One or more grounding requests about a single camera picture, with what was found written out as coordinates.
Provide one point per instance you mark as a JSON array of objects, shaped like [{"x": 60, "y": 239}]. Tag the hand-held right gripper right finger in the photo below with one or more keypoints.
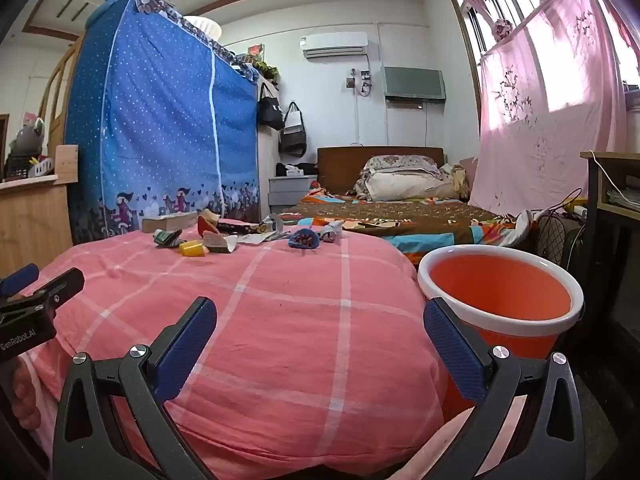
[{"x": 457, "y": 355}]

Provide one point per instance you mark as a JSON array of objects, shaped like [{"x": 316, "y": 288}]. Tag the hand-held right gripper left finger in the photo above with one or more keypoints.
[{"x": 185, "y": 350}]

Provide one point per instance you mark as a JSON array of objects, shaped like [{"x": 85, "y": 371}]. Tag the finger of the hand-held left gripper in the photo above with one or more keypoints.
[
  {"x": 20, "y": 279},
  {"x": 60, "y": 287}
]

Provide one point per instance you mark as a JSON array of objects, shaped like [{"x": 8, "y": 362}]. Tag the orange bucket with white rim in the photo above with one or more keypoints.
[{"x": 500, "y": 290}]

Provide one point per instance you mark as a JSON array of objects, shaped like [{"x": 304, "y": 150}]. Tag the green wrapper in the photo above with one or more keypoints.
[{"x": 167, "y": 238}]

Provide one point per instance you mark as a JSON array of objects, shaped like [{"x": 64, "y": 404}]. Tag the red and white packet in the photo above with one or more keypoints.
[{"x": 206, "y": 224}]

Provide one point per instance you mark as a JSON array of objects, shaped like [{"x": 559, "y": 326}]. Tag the dark packet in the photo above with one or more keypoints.
[{"x": 235, "y": 227}]

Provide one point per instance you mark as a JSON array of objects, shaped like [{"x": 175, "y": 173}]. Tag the white and yellow wrapper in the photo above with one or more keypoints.
[{"x": 260, "y": 235}]

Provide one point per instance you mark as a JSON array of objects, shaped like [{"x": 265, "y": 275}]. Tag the blue snack wrapper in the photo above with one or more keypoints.
[{"x": 302, "y": 240}]

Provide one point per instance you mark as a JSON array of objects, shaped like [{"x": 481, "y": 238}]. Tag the grey cloth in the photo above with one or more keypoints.
[{"x": 331, "y": 232}]

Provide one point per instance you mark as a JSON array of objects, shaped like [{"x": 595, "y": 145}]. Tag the person's left hand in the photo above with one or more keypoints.
[{"x": 25, "y": 395}]

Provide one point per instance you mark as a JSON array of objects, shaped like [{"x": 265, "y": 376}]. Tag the light wooden counter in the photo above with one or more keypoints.
[{"x": 30, "y": 225}]

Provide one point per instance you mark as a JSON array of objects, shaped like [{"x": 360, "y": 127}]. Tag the black mesh basket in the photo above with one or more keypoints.
[{"x": 16, "y": 167}]

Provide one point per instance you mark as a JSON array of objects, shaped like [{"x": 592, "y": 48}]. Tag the white desk rack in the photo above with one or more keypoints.
[{"x": 42, "y": 167}]

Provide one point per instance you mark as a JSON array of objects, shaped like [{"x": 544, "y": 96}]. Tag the pink checked blanket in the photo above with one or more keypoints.
[{"x": 300, "y": 335}]

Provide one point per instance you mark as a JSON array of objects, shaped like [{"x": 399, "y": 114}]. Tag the pale wooden block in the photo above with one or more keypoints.
[{"x": 167, "y": 221}]

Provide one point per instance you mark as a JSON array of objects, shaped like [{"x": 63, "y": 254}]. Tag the grey round toy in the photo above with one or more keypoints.
[{"x": 27, "y": 137}]

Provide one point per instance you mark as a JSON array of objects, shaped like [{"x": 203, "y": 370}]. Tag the black fan grille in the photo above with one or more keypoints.
[{"x": 555, "y": 240}]

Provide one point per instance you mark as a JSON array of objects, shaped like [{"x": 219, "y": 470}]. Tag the colourful patchwork bed sheet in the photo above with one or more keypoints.
[{"x": 400, "y": 215}]

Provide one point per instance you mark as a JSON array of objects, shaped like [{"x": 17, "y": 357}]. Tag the cream pillow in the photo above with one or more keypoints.
[{"x": 410, "y": 187}]

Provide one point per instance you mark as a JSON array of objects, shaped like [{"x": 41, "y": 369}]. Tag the yellowish crumpled cloth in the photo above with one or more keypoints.
[{"x": 455, "y": 177}]

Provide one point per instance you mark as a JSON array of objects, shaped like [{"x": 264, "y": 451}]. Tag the grey nightstand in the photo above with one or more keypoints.
[{"x": 290, "y": 195}]

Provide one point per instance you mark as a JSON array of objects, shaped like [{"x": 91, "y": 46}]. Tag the white power strip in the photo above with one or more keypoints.
[{"x": 577, "y": 210}]

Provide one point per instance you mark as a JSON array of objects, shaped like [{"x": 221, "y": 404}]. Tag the blue dotted fabric wardrobe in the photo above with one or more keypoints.
[{"x": 160, "y": 125}]

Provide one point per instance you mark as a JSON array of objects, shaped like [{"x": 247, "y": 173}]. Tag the beige tall cabinet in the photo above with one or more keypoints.
[{"x": 265, "y": 170}]

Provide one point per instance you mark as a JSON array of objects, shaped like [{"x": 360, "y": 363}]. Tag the floral pillow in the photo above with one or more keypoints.
[{"x": 400, "y": 164}]

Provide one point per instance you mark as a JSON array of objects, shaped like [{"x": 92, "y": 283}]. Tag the black cloth on nightstand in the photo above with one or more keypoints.
[{"x": 295, "y": 170}]

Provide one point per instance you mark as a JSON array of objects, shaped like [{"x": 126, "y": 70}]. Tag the black framed wooden desk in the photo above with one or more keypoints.
[{"x": 595, "y": 195}]

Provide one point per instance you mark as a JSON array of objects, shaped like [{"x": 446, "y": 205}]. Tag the brown wooden headboard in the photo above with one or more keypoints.
[{"x": 340, "y": 165}]

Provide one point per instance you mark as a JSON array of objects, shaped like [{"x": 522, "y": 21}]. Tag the stack of papers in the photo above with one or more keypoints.
[{"x": 625, "y": 197}]

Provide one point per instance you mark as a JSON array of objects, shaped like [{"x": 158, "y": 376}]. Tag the grey tote bag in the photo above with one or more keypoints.
[{"x": 292, "y": 135}]

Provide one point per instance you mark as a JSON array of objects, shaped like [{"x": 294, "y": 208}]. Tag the pink hanging sheet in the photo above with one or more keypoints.
[{"x": 540, "y": 125}]

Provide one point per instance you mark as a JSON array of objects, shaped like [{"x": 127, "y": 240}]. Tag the black handbag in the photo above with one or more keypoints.
[{"x": 270, "y": 110}]

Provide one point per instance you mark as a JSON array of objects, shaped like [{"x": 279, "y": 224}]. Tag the television with green cover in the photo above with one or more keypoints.
[{"x": 414, "y": 82}]

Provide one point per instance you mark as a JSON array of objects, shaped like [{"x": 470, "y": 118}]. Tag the white ribbed plastic basket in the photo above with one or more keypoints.
[{"x": 204, "y": 29}]

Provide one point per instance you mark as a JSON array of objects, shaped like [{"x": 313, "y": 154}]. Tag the white air conditioner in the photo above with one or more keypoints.
[{"x": 335, "y": 44}]

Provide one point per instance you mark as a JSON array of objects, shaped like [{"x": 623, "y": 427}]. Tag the wooden ladder frame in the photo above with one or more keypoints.
[{"x": 55, "y": 100}]

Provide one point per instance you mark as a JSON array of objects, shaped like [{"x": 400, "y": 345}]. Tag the wall socket with plugs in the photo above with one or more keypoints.
[{"x": 361, "y": 80}]

